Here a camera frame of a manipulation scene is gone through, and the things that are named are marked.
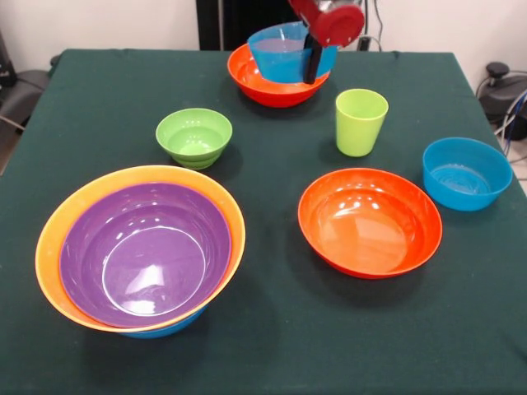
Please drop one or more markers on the small blue plastic bowl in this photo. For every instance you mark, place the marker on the small blue plastic bowl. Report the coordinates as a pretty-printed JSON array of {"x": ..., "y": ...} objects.
[
  {"x": 465, "y": 181},
  {"x": 280, "y": 61}
]

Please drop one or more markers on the green plastic bowl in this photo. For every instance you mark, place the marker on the green plastic bowl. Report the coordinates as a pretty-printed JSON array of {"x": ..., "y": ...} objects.
[{"x": 193, "y": 136}]

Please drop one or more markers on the large orange plastic bowl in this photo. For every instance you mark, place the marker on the large orange plastic bowl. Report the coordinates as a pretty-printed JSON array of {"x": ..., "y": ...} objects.
[{"x": 53, "y": 247}]

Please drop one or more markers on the green plastic cup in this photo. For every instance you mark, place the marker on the green plastic cup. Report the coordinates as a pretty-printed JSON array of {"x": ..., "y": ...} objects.
[{"x": 360, "y": 127}]

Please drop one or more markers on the purple plastic bowl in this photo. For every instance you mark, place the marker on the purple plastic bowl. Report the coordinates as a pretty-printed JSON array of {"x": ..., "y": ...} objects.
[{"x": 144, "y": 255}]

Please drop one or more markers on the dark green tablecloth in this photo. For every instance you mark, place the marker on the dark green tablecloth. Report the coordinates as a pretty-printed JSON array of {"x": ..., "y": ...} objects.
[{"x": 370, "y": 329}]

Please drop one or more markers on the red plastic bowl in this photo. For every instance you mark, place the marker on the red plastic bowl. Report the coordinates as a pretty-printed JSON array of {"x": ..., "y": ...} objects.
[
  {"x": 370, "y": 234},
  {"x": 271, "y": 94}
]

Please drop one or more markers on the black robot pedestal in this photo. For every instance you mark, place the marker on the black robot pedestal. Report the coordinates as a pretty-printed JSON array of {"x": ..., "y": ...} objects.
[{"x": 230, "y": 20}]

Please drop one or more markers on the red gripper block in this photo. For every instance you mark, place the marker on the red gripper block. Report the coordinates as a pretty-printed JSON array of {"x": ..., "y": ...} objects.
[{"x": 337, "y": 26}]

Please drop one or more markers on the medium blue plastic bowl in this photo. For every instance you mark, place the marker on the medium blue plastic bowl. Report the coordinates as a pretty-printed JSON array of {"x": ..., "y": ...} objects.
[{"x": 164, "y": 329}]

